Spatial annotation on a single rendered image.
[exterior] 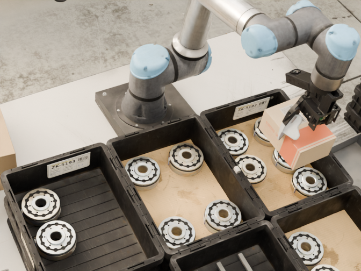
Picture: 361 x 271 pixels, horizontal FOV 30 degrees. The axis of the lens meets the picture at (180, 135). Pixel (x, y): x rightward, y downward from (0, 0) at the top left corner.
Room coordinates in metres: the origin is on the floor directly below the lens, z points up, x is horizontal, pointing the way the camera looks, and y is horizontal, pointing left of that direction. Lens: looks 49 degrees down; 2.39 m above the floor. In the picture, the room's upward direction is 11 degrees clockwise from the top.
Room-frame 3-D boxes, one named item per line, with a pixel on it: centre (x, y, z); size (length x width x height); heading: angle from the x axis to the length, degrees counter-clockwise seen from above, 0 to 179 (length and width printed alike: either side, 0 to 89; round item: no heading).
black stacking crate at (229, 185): (1.11, -0.03, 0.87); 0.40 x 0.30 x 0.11; 36
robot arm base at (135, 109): (1.50, 0.14, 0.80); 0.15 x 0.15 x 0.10
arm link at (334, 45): (1.20, -0.31, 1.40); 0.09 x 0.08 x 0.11; 40
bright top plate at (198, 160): (1.24, -0.03, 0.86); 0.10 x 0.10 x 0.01
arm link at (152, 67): (1.51, 0.13, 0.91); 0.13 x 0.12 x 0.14; 130
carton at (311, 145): (1.21, -0.30, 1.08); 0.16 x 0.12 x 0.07; 39
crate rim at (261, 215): (1.11, -0.03, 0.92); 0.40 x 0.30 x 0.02; 36
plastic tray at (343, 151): (1.41, -0.56, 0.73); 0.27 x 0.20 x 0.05; 131
